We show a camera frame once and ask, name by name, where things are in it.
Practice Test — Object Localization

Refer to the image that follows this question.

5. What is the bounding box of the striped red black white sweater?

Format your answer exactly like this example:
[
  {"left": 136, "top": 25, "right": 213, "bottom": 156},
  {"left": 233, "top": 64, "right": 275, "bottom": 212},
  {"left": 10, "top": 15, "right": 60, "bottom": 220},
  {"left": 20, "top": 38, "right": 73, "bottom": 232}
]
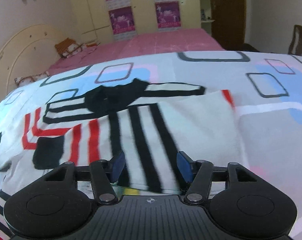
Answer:
[{"left": 0, "top": 78, "right": 248, "bottom": 240}]

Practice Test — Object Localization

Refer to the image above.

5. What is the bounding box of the patterned white blue bedspread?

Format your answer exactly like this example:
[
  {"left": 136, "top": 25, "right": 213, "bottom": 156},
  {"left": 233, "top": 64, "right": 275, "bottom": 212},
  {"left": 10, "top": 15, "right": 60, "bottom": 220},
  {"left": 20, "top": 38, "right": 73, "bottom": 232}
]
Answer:
[{"left": 0, "top": 50, "right": 302, "bottom": 239}]

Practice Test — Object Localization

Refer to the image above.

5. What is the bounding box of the pink bed sheet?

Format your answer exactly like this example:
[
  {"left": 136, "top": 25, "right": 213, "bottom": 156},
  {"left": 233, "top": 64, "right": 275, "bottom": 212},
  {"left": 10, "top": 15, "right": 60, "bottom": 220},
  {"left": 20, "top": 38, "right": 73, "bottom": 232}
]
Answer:
[{"left": 48, "top": 28, "right": 224, "bottom": 75}]

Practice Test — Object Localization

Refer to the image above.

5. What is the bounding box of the cream bed headboard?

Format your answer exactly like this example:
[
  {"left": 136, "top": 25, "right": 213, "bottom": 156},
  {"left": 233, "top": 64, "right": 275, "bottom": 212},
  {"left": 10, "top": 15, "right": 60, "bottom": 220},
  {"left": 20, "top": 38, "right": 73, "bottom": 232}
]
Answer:
[{"left": 0, "top": 24, "right": 68, "bottom": 102}]

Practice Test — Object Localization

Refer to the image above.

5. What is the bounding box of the lower left purple poster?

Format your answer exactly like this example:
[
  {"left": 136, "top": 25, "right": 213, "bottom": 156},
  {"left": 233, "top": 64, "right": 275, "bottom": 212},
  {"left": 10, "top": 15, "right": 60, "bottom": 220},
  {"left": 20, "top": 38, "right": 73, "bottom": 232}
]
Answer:
[{"left": 109, "top": 6, "right": 135, "bottom": 35}]

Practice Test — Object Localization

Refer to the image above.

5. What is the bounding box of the dark wooden chair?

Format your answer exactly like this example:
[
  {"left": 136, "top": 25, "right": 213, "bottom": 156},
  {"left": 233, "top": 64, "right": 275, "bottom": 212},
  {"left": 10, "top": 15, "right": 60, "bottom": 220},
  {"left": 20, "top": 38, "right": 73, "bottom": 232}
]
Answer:
[{"left": 288, "top": 24, "right": 302, "bottom": 56}]

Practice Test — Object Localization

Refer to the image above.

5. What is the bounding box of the lower right purple poster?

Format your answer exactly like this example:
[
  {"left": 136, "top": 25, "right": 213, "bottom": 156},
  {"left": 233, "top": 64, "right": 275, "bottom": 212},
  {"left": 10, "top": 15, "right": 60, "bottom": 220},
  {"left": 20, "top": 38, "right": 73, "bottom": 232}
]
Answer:
[{"left": 155, "top": 1, "right": 181, "bottom": 29}]

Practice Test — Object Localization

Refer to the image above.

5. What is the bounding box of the cream wardrobe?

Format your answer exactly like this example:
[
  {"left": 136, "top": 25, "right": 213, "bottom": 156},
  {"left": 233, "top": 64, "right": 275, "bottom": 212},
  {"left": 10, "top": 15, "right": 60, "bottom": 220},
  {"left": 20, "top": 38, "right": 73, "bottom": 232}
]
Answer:
[{"left": 70, "top": 0, "right": 201, "bottom": 44}]

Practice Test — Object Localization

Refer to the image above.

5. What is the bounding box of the dark brown door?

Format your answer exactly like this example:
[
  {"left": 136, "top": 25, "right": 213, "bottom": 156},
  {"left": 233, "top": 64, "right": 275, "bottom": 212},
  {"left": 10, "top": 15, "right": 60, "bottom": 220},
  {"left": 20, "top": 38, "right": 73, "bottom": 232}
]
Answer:
[{"left": 211, "top": 0, "right": 246, "bottom": 50}]

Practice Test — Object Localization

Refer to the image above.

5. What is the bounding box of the wall shelf unit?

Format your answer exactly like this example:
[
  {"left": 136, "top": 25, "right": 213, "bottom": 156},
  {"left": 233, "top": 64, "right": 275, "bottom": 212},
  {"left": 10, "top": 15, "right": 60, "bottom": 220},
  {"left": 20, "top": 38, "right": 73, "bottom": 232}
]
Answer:
[{"left": 200, "top": 0, "right": 214, "bottom": 35}]

